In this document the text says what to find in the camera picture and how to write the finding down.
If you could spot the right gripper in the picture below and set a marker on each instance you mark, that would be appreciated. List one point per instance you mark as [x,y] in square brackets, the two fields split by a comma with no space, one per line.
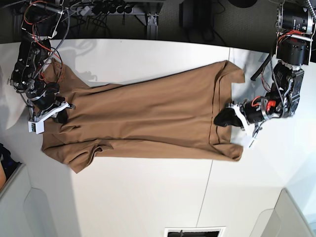
[43,98]

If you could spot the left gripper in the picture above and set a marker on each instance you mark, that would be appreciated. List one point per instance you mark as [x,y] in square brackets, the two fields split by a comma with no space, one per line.
[249,115]

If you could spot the brown t-shirt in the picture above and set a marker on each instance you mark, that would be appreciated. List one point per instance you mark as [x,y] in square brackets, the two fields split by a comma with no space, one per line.
[169,117]

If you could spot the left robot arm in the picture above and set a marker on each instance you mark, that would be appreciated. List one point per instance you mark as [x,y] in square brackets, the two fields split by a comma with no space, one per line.
[296,26]

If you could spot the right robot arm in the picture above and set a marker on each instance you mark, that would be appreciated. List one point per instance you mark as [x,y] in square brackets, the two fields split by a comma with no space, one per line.
[40,21]

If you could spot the black power adapter box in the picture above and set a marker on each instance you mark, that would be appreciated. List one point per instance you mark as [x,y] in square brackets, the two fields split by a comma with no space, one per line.
[195,14]

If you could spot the white power strip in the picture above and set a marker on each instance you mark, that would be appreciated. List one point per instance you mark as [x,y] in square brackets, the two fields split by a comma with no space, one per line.
[81,10]

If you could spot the white framed vent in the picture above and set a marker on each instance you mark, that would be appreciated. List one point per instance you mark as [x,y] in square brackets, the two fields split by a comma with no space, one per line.
[195,232]

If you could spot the black power strip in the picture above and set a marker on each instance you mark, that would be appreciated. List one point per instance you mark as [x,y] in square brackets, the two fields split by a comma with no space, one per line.
[115,6]

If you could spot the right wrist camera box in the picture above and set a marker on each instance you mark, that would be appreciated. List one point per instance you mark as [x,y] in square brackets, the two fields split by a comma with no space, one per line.
[36,127]

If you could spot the aluminium table leg post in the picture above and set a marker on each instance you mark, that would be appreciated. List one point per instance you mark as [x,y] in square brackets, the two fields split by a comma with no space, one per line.
[152,27]

